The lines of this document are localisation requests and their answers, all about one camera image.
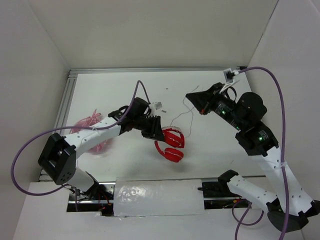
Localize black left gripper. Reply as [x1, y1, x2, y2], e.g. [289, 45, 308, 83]
[133, 113, 166, 141]

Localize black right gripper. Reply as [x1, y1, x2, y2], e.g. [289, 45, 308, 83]
[184, 81, 245, 130]

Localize red headphones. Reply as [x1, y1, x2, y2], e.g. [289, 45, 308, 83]
[154, 126, 185, 163]

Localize white headphone cable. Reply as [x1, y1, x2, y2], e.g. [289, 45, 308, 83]
[169, 85, 201, 138]

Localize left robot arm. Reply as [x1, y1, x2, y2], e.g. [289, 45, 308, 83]
[38, 97, 165, 200]

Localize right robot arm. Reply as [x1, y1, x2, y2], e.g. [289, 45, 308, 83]
[186, 82, 320, 232]

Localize pink headphones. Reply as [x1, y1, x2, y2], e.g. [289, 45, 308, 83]
[68, 108, 113, 156]

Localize white taped cover plate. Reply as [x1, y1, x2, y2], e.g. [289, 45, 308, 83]
[113, 179, 205, 217]

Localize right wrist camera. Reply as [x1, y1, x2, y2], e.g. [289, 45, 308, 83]
[219, 68, 241, 94]

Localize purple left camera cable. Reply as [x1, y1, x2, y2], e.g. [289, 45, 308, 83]
[11, 80, 151, 196]

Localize purple camera cable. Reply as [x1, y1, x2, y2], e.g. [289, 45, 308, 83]
[231, 66, 291, 240]
[11, 80, 151, 196]

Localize aluminium frame rail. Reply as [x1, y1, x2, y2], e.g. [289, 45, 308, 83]
[51, 65, 247, 151]

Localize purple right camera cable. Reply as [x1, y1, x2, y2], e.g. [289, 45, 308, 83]
[231, 66, 291, 240]

